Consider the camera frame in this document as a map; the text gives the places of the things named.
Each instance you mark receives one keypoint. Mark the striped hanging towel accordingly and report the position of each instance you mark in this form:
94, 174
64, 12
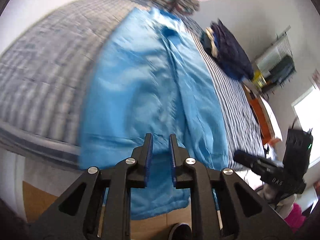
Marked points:
272, 52

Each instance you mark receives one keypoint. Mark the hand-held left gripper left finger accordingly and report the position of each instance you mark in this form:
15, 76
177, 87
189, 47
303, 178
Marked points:
149, 160

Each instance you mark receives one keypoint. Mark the light blue jacket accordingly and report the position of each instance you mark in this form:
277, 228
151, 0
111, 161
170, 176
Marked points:
140, 85

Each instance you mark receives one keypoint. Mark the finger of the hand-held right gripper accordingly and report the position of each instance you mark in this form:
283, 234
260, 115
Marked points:
250, 158

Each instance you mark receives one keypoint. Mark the beige folded garment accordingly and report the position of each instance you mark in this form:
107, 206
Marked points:
213, 47

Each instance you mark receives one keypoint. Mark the bed with striped sheet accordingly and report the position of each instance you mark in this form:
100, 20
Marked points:
237, 105

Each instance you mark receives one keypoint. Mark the orange low furniture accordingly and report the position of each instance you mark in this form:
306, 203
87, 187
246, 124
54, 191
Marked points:
260, 110

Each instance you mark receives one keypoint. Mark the blue folded garment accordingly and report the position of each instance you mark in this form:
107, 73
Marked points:
230, 71

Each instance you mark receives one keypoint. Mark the dark round object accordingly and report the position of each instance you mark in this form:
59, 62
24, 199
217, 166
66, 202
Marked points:
181, 230

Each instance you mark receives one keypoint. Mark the window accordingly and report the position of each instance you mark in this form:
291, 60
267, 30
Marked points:
310, 115

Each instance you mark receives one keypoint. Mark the black clothes rack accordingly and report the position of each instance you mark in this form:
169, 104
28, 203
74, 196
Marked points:
283, 31

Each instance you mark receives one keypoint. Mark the dark hanging clothes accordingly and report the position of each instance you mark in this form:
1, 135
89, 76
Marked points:
282, 67

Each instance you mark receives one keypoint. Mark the navy padded jacket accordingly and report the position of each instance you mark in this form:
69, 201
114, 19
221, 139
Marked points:
235, 52

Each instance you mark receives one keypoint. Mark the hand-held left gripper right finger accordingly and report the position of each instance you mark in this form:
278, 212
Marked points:
172, 165

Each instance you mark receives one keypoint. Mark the yellow box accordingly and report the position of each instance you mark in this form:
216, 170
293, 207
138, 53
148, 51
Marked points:
258, 78

